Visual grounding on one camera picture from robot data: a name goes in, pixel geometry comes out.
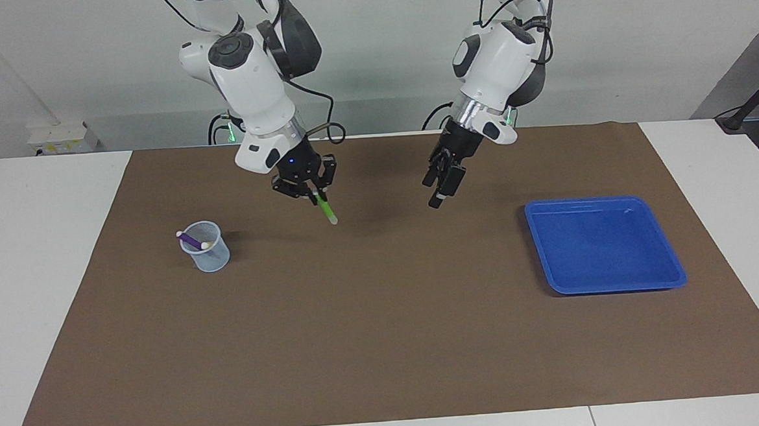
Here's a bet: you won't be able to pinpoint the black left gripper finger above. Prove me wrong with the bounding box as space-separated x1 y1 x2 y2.
420 150 449 188
425 163 470 210

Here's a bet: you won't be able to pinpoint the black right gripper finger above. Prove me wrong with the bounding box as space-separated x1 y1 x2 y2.
270 174 309 202
315 153 340 205

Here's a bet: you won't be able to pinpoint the green marker pen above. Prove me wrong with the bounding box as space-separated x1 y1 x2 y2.
313 189 340 227

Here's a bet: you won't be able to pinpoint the pale blue plastic cup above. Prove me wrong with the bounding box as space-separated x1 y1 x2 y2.
178 220 232 275

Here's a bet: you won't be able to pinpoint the brown table mat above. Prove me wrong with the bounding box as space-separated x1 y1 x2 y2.
0 114 759 426

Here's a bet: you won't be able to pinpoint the blue plastic tray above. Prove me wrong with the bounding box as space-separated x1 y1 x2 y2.
524 192 688 298

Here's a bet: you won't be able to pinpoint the black stand pole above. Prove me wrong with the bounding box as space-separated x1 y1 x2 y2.
713 64 759 134

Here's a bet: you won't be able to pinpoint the black left base cables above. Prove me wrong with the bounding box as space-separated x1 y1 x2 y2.
420 102 455 132

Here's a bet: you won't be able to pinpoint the black base cables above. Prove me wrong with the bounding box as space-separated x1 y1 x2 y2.
420 102 455 132
208 112 247 146

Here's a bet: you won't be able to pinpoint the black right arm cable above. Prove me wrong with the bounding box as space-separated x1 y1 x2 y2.
278 75 348 148

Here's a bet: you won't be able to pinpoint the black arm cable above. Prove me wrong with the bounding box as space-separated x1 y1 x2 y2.
474 0 560 71
278 75 348 148

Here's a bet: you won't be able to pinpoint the black right base cables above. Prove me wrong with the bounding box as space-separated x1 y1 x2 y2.
208 112 247 146

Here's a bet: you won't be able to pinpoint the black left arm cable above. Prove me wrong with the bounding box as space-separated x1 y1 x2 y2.
474 0 560 71

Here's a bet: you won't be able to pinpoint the white wall socket box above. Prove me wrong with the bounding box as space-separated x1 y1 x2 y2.
26 121 101 158

